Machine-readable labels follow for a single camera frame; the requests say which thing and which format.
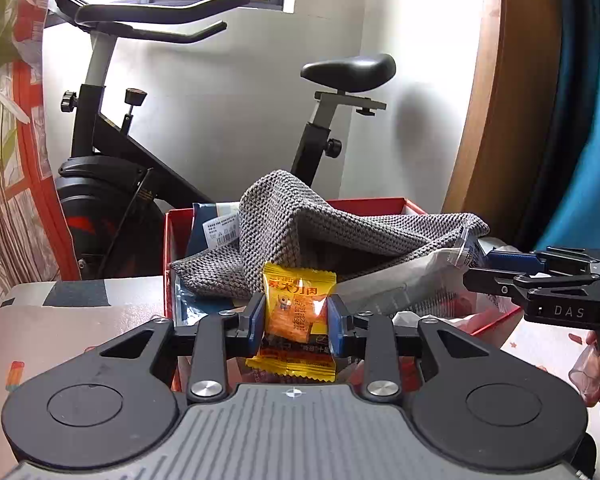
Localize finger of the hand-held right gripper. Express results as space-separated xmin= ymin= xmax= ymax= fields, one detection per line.
xmin=484 ymin=246 xmax=600 ymax=277
xmin=462 ymin=266 xmax=597 ymax=307

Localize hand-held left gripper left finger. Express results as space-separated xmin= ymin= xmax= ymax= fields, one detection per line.
xmin=97 ymin=292 xmax=268 ymax=406

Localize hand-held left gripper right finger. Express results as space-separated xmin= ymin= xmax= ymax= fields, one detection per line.
xmin=327 ymin=295 xmax=501 ymax=403

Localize pale pink packet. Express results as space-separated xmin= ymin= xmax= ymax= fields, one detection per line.
xmin=392 ymin=292 xmax=511 ymax=335

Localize yellow snack packet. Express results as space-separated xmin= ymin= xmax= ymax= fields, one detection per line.
xmin=245 ymin=261 xmax=338 ymax=383

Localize clear plastic packet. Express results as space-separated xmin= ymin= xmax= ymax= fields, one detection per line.
xmin=337 ymin=232 xmax=496 ymax=317

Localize blue tissue packet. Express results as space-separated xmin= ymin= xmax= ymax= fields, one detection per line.
xmin=175 ymin=201 xmax=245 ymax=331

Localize grey knit cloth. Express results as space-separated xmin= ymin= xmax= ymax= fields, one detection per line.
xmin=171 ymin=170 xmax=491 ymax=306

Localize red cardboard box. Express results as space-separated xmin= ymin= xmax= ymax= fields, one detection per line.
xmin=162 ymin=197 xmax=526 ymax=391

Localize person's right hand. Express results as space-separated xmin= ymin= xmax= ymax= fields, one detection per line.
xmin=569 ymin=332 xmax=600 ymax=408

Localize blue cloth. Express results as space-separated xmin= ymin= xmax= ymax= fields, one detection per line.
xmin=510 ymin=0 xmax=600 ymax=261

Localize printed tablecloth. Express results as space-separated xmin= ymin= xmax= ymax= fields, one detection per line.
xmin=0 ymin=275 xmax=600 ymax=480

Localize black exercise bike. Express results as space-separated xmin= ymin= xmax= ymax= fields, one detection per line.
xmin=47 ymin=0 xmax=398 ymax=281

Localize printed backdrop cloth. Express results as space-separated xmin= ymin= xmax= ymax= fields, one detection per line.
xmin=0 ymin=0 xmax=80 ymax=291

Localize wooden door frame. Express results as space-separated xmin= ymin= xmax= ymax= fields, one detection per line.
xmin=442 ymin=0 xmax=566 ymax=216

